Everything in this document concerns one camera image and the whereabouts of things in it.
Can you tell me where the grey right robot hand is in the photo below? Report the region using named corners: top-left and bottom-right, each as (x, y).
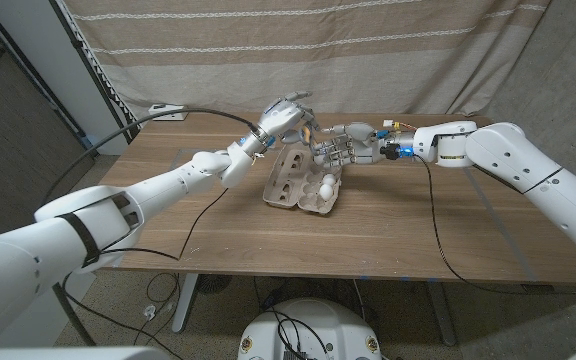
top-left (311, 122), bottom-right (387, 169)

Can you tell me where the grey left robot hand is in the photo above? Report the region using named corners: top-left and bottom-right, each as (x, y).
top-left (247, 91), bottom-right (318, 154)

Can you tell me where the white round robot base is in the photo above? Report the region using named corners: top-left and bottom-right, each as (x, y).
top-left (237, 298), bottom-right (382, 360)

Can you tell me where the grey cardboard egg carton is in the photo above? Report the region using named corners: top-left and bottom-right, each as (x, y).
top-left (261, 144), bottom-right (344, 216)

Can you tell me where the beige striped curtain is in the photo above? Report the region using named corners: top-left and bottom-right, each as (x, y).
top-left (62, 0), bottom-right (552, 117)

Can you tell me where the white power strip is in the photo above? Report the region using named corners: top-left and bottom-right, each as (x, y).
top-left (148, 103), bottom-right (189, 122)

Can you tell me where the black ribbed round object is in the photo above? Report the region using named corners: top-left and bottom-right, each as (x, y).
top-left (196, 273), bottom-right (234, 296)

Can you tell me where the white table leg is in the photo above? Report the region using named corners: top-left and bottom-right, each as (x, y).
top-left (171, 272), bottom-right (200, 334)
top-left (425, 280), bottom-right (458, 347)

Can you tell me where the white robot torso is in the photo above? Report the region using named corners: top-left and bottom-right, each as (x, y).
top-left (0, 345), bottom-right (172, 360)

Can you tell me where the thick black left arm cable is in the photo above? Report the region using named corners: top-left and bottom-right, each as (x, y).
top-left (41, 108), bottom-right (262, 347)

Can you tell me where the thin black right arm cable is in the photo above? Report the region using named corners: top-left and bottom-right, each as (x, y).
top-left (414, 154), bottom-right (576, 299)

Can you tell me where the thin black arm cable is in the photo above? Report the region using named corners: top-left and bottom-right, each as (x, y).
top-left (60, 187), bottom-right (230, 360)
top-left (414, 154), bottom-right (576, 299)

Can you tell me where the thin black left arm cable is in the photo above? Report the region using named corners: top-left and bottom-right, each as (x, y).
top-left (60, 187), bottom-right (230, 360)

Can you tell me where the black looped base cable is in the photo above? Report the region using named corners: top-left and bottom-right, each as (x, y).
top-left (264, 309), bottom-right (330, 360)

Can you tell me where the black slanted frame post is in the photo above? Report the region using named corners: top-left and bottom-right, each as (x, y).
top-left (47, 0), bottom-right (142, 146)

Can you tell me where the thin black floor cable loop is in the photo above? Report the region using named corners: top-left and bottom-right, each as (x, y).
top-left (145, 272), bottom-right (183, 305)

